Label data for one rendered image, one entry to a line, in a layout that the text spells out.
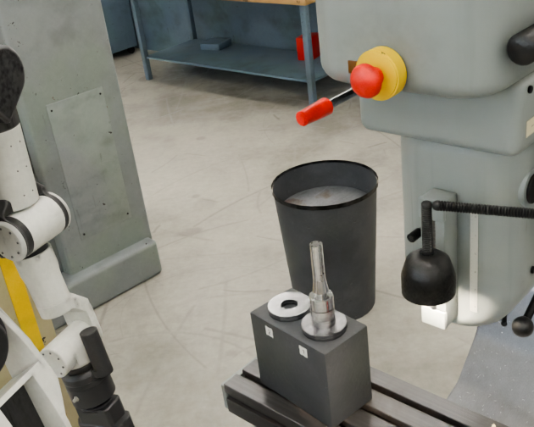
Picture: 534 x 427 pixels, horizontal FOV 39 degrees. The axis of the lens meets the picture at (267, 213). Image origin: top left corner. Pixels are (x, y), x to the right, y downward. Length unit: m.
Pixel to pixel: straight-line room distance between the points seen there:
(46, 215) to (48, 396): 0.31
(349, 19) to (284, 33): 6.23
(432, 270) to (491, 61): 0.29
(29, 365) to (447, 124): 0.81
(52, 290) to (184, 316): 2.27
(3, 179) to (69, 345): 0.34
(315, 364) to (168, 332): 2.16
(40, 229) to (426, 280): 0.69
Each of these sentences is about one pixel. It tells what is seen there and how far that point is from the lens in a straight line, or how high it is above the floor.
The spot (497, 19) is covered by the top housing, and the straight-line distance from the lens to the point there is 0.85.
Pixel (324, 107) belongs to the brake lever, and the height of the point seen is 1.71.
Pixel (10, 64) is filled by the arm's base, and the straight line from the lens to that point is 1.30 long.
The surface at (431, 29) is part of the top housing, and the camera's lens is 0.85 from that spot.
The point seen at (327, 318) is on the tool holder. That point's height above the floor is 1.18.
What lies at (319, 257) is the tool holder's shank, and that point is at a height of 1.31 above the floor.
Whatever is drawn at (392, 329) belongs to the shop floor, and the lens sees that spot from 3.41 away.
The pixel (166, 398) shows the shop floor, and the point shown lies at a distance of 3.21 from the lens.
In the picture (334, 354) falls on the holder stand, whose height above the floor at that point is 1.13.
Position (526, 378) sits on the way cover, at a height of 0.95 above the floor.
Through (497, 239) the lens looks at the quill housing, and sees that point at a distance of 1.08.
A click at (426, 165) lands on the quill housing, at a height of 1.58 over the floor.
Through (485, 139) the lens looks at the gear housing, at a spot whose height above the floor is 1.65.
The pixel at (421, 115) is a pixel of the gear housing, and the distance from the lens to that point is 1.01.
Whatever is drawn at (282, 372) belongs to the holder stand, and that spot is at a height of 1.03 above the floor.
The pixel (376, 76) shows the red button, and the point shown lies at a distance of 0.85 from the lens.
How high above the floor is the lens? 2.02
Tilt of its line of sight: 27 degrees down
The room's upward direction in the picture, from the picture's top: 8 degrees counter-clockwise
